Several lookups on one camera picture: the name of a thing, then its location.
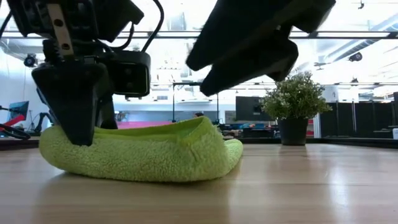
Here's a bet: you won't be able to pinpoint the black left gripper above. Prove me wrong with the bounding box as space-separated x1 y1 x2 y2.
6 0 146 147

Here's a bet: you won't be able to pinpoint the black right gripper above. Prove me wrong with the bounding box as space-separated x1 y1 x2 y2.
185 0 337 98

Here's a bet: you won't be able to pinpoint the green microfiber towel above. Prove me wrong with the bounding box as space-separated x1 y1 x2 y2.
38 115 244 183

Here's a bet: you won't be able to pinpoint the pink plastic basket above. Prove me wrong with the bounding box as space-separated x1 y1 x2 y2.
116 121 174 130

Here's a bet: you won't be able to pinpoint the blue-screen monitor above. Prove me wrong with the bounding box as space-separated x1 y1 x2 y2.
8 100 30 122

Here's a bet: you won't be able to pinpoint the large black monitor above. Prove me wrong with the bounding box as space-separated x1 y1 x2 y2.
235 95 272 122

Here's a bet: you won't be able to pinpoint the black ceiling spotlight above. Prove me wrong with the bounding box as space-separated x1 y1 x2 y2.
348 51 363 63
23 54 37 68

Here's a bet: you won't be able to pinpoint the red bar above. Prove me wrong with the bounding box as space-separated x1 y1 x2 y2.
0 113 26 129

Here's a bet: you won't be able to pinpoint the potted green plant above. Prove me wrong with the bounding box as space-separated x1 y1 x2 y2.
260 71 333 147

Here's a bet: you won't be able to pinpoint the black partition panels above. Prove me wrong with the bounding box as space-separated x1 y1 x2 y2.
319 100 398 139

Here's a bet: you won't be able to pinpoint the black background workstation frame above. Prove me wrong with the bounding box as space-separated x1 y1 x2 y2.
172 81 220 125

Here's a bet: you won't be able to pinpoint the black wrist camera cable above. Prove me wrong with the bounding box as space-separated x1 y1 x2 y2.
140 0 165 53

